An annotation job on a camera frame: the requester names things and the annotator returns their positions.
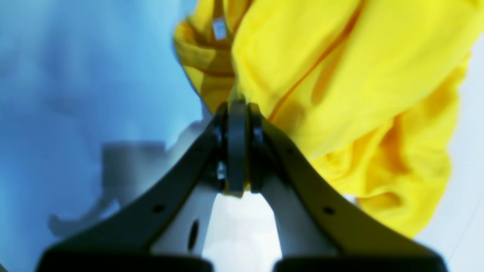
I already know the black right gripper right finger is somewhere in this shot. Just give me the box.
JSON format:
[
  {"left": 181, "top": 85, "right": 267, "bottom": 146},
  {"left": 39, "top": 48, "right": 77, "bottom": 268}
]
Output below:
[{"left": 247, "top": 103, "right": 448, "bottom": 272}]

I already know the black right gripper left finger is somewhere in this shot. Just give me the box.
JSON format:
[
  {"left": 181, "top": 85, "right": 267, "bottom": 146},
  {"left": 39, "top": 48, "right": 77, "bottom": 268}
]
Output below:
[{"left": 37, "top": 102, "right": 247, "bottom": 272}]

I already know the yellow t-shirt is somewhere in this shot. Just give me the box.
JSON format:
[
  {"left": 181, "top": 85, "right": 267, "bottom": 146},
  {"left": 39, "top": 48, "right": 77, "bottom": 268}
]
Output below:
[{"left": 174, "top": 0, "right": 483, "bottom": 238}]

